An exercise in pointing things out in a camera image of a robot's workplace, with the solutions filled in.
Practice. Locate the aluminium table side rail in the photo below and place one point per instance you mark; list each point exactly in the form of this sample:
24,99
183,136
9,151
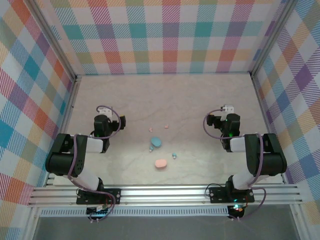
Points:
265,117
67,120

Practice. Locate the aluminium frame strut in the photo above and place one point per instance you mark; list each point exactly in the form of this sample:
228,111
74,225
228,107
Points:
32,223
298,222

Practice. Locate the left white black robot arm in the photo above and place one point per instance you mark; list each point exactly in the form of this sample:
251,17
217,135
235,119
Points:
62,160

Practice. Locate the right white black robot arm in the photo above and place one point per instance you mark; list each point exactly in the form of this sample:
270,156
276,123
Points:
271,160

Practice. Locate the pink earbud charging case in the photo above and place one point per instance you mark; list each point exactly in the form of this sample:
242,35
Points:
161,164

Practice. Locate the blue earbud charging case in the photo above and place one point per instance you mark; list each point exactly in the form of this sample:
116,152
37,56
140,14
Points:
156,142

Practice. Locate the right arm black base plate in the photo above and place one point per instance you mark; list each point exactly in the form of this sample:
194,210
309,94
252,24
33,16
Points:
217,195

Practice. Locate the aluminium frame corner post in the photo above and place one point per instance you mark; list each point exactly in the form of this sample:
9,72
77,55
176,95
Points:
273,37
57,42

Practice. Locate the aluminium mounting rail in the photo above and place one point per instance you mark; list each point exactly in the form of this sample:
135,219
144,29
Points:
162,193

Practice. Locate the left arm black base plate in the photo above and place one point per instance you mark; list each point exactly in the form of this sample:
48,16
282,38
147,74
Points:
115,196

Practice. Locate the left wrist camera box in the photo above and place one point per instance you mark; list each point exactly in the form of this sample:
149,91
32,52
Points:
105,111

